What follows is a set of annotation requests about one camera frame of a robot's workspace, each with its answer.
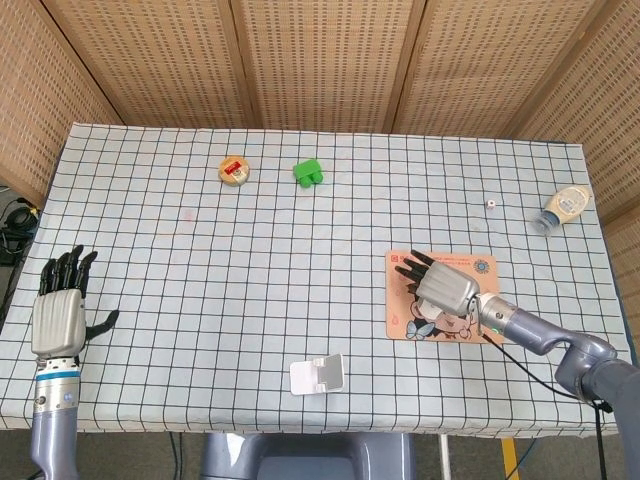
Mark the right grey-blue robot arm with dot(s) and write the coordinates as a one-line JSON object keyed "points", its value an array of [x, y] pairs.
{"points": [[550, 340]]}

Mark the white folding phone stand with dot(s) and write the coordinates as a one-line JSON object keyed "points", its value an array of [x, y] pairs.
{"points": [[320, 375]]}

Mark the green toy building block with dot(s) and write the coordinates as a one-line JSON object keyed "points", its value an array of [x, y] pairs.
{"points": [[306, 171]]}

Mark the cartoon girl mouse pad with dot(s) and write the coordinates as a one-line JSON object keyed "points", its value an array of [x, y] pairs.
{"points": [[450, 332]]}

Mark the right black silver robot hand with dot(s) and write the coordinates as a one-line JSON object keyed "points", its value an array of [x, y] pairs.
{"points": [[445, 287]]}

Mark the round wooden toy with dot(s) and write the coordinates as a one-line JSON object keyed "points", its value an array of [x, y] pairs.
{"points": [[233, 170]]}

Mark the cream bottle blue cap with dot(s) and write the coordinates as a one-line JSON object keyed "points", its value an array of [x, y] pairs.
{"points": [[567, 202]]}

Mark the blue checkered tablecloth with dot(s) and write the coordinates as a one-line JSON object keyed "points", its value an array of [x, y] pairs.
{"points": [[280, 250]]}

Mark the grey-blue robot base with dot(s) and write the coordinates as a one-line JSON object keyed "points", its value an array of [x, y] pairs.
{"points": [[310, 455]]}

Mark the white table leg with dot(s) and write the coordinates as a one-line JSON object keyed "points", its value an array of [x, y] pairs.
{"points": [[444, 457]]}

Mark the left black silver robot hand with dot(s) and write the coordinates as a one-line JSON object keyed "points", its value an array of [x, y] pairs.
{"points": [[57, 320]]}

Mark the woven bamboo folding screen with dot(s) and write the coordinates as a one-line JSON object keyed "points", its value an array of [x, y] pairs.
{"points": [[320, 60]]}

